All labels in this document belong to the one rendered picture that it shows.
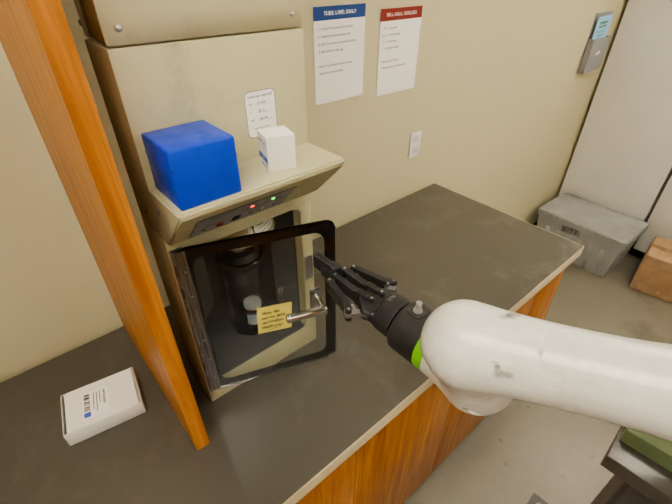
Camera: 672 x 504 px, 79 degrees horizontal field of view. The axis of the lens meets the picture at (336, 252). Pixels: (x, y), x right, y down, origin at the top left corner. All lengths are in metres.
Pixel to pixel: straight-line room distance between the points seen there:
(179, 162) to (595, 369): 0.54
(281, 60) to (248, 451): 0.79
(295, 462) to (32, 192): 0.84
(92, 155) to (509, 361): 0.53
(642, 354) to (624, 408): 0.05
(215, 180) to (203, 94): 0.15
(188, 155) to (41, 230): 0.65
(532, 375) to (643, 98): 3.04
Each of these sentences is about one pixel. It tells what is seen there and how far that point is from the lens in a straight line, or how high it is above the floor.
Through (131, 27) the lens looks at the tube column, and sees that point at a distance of 0.67.
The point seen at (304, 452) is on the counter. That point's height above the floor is 0.94.
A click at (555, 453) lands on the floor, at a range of 2.27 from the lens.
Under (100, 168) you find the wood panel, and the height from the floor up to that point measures 1.59.
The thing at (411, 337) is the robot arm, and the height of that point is 1.34.
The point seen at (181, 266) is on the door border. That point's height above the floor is 1.36.
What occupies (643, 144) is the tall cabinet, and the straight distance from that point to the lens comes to 3.47.
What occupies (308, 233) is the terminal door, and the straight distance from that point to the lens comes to 0.79.
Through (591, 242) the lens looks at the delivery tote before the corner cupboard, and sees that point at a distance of 3.30.
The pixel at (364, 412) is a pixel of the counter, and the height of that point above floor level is 0.94.
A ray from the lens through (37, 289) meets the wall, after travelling 1.26.
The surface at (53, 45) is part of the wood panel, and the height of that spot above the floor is 1.73.
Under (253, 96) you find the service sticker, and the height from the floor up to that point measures 1.62.
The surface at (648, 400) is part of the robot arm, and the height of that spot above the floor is 1.48.
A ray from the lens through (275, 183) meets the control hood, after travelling 0.68.
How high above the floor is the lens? 1.80
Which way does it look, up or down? 36 degrees down
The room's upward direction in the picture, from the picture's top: straight up
